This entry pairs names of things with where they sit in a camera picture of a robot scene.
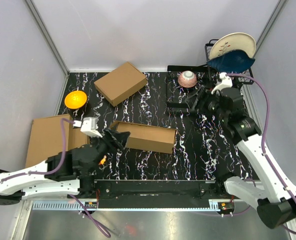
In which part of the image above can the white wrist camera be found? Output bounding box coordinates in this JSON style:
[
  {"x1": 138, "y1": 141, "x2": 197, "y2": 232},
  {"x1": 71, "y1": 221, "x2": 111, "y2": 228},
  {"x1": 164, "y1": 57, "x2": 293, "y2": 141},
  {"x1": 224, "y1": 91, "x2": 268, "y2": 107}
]
[
  {"x1": 73, "y1": 117, "x2": 103, "y2": 138},
  {"x1": 211, "y1": 72, "x2": 233, "y2": 95}
]

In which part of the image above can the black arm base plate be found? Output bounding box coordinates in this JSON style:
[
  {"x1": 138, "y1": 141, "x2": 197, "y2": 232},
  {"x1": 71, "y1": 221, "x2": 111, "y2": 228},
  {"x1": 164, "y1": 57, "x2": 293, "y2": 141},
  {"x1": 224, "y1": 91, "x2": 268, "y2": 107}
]
[{"x1": 85, "y1": 180, "x2": 232, "y2": 199}]

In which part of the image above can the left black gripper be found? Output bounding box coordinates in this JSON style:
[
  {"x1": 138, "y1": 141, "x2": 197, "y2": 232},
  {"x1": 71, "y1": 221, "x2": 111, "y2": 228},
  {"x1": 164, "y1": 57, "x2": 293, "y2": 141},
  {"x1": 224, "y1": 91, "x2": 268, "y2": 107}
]
[{"x1": 86, "y1": 128, "x2": 131, "y2": 176}]

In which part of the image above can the blue leaf plate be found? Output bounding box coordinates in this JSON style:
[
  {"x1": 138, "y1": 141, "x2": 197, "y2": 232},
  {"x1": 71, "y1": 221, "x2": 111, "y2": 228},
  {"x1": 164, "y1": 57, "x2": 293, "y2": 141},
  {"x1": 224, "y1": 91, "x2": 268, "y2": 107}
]
[{"x1": 207, "y1": 49, "x2": 255, "y2": 74}]

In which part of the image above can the cream floral plate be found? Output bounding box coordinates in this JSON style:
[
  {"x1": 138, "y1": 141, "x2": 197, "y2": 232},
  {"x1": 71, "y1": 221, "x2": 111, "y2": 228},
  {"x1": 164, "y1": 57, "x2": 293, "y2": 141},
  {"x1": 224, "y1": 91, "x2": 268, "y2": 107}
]
[{"x1": 209, "y1": 32, "x2": 256, "y2": 60}]

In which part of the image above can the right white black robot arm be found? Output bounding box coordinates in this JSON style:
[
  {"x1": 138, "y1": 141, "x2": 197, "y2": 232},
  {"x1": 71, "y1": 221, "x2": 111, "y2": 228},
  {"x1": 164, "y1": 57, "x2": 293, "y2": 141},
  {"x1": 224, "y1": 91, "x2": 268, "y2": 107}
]
[{"x1": 185, "y1": 87, "x2": 296, "y2": 229}]

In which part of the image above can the small cardboard box left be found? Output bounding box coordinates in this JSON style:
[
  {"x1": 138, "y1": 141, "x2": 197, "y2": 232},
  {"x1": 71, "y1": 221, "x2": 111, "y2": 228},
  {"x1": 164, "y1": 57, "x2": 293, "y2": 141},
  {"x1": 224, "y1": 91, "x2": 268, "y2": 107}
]
[{"x1": 67, "y1": 128, "x2": 90, "y2": 151}]

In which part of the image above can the large cardboard box left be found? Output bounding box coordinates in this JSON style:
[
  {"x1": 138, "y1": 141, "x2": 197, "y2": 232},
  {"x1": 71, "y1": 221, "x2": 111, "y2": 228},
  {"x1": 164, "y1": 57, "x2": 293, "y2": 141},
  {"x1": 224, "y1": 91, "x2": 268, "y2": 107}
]
[{"x1": 25, "y1": 114, "x2": 72, "y2": 168}]

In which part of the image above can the pink patterned bowl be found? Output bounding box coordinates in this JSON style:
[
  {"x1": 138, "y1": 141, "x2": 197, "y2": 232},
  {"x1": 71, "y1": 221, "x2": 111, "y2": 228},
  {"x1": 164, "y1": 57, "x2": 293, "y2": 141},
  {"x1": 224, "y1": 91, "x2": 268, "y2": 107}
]
[{"x1": 178, "y1": 70, "x2": 197, "y2": 88}]

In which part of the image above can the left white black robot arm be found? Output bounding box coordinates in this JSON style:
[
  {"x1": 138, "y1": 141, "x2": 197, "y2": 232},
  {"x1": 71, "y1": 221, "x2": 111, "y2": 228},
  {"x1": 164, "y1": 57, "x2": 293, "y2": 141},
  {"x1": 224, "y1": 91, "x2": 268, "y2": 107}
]
[{"x1": 0, "y1": 129, "x2": 130, "y2": 206}]

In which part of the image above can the purple cable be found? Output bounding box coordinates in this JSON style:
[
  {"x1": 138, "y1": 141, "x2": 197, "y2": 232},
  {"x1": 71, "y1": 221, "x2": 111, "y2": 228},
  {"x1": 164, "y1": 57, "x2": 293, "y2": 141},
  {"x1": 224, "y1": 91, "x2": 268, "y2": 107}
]
[
  {"x1": 0, "y1": 118, "x2": 112, "y2": 238},
  {"x1": 195, "y1": 72, "x2": 296, "y2": 235}
]

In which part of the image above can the orange bowl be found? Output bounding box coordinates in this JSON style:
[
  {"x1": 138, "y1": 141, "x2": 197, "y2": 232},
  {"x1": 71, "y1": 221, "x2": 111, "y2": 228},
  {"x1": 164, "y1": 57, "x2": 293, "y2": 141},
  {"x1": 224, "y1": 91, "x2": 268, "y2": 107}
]
[{"x1": 64, "y1": 90, "x2": 87, "y2": 110}]

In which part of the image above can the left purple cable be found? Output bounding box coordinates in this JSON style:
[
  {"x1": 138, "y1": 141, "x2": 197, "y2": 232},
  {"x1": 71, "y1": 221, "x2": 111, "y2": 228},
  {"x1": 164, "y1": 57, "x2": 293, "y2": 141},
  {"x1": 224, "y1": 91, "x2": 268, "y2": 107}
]
[{"x1": 0, "y1": 118, "x2": 112, "y2": 238}]

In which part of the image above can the closed cardboard box back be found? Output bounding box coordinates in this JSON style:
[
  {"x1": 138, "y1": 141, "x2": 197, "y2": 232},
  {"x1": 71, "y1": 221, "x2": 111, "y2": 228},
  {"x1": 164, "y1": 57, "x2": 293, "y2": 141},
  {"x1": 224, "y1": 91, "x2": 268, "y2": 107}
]
[{"x1": 94, "y1": 62, "x2": 147, "y2": 107}]

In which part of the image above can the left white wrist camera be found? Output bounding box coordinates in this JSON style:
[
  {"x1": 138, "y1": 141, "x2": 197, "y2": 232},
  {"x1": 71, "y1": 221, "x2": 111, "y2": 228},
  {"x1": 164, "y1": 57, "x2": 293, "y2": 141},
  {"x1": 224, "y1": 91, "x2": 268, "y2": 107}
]
[{"x1": 73, "y1": 117, "x2": 103, "y2": 138}]

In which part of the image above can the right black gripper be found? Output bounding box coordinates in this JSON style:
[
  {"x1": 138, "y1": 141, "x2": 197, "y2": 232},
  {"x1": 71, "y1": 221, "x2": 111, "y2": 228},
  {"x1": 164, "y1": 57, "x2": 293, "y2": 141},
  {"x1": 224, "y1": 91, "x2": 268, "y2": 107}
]
[{"x1": 184, "y1": 85, "x2": 228, "y2": 123}]

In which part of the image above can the rainbow flower toy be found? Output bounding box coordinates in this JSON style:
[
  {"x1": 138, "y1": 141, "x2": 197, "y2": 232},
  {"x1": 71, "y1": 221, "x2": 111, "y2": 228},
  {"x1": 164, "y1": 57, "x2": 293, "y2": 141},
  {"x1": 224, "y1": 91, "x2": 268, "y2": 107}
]
[{"x1": 99, "y1": 155, "x2": 107, "y2": 165}]

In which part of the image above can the black wire dish rack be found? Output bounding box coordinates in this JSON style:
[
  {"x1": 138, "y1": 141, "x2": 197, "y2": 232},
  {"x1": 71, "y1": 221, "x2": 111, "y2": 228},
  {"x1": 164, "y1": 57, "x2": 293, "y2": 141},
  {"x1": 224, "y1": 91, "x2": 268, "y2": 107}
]
[{"x1": 166, "y1": 39, "x2": 255, "y2": 111}]

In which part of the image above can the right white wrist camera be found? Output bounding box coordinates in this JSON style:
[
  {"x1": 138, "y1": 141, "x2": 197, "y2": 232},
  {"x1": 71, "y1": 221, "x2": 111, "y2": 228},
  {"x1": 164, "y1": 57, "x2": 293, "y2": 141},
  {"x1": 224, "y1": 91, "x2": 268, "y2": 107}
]
[{"x1": 211, "y1": 72, "x2": 233, "y2": 95}]

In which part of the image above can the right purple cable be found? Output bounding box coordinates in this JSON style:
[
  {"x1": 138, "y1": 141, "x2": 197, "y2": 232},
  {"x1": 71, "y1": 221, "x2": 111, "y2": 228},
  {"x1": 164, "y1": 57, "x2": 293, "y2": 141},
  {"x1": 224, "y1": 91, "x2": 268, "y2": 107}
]
[{"x1": 195, "y1": 72, "x2": 296, "y2": 235}]

